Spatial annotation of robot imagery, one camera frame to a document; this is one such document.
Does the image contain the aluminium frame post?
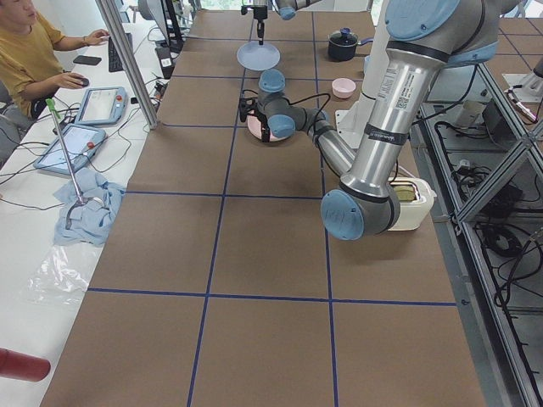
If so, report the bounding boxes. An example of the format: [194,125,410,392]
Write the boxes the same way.
[95,0,158,130]

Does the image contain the person in yellow shirt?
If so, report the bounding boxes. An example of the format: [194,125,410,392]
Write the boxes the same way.
[1,1,109,120]

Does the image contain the pink plate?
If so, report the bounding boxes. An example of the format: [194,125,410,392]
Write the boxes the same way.
[247,114,296,142]

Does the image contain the grabber stick with green tip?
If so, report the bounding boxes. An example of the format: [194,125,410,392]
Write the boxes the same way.
[46,98,105,230]

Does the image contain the black smartphone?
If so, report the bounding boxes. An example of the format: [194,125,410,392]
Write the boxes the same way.
[73,55,102,66]

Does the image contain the light blue cup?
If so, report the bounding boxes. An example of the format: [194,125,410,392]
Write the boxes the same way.
[363,55,371,76]

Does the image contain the teach pendant tablet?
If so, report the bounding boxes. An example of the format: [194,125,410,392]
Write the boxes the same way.
[75,86,126,125]
[33,124,106,176]

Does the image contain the lower teach pendant tablet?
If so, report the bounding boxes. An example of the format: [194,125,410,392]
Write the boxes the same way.
[33,124,106,176]

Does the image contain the black keyboard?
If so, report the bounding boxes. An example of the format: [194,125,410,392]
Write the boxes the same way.
[108,32,133,73]

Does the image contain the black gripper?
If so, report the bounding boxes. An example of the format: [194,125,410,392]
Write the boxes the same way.
[238,98,271,143]
[241,0,269,46]

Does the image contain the light blue cloth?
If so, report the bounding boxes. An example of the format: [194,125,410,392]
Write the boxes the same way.
[53,168,126,247]

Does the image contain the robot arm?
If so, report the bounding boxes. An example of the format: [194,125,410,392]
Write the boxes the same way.
[240,0,320,46]
[238,1,517,240]

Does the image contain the clear plastic bag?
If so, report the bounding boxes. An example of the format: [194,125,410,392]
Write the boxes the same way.
[20,243,103,309]

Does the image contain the upper teach pendant tablet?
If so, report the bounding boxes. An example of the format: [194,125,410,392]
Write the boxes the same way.
[75,86,126,125]

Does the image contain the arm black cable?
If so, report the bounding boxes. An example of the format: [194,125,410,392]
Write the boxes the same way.
[241,63,480,148]

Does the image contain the dark blue pot with lid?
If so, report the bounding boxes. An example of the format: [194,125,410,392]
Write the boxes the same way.
[327,27,373,62]

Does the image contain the blue plate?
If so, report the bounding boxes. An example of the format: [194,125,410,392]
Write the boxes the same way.
[237,42,281,71]

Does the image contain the toast slice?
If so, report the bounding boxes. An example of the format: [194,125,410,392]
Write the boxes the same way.
[393,184,417,203]

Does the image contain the cream toaster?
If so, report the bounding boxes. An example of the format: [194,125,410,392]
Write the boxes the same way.
[389,176,437,231]

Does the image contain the red cylinder bottle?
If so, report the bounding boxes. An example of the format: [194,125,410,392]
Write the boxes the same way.
[1,348,51,382]

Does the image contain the pink bowl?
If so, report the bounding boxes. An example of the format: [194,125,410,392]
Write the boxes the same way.
[332,78,356,99]

